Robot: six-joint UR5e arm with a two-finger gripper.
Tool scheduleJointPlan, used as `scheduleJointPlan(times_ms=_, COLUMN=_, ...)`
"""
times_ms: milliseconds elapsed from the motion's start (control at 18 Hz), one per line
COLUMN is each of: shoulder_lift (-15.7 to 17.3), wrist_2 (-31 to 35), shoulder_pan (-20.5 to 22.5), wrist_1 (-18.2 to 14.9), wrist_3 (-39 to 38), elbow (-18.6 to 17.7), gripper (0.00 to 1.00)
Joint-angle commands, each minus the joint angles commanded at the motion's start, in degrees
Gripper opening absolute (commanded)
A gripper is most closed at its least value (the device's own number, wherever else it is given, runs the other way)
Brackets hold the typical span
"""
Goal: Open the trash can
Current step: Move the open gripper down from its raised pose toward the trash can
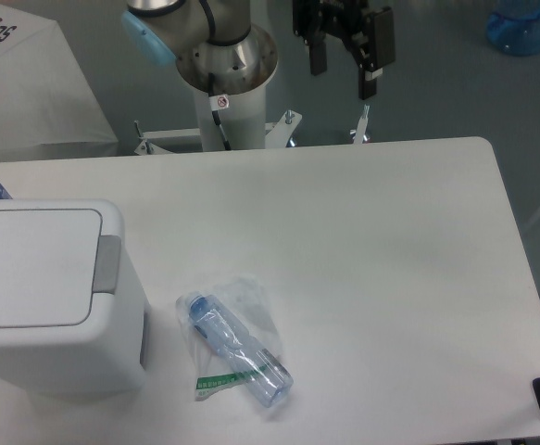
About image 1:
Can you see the blue water jug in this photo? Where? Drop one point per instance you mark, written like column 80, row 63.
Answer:
column 513, row 27

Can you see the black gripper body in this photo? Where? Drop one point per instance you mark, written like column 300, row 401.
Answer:
column 368, row 34

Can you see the white trash can lid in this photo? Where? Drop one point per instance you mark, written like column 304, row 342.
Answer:
column 47, row 262

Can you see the white trash can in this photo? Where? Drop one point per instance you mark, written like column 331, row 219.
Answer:
column 106, row 351

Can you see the clear empty plastic bottle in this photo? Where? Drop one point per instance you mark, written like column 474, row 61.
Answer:
column 251, row 362

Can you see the white printed cardboard box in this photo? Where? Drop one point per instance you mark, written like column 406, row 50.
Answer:
column 47, row 108

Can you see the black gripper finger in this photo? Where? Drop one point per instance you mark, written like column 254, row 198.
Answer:
column 367, row 82
column 317, row 58

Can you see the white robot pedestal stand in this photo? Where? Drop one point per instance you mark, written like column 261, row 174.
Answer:
column 225, row 123

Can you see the grey trash can push button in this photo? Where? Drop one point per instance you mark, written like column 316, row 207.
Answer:
column 106, row 267

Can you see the clear plastic bag green strip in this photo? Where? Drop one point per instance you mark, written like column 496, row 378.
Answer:
column 247, row 299

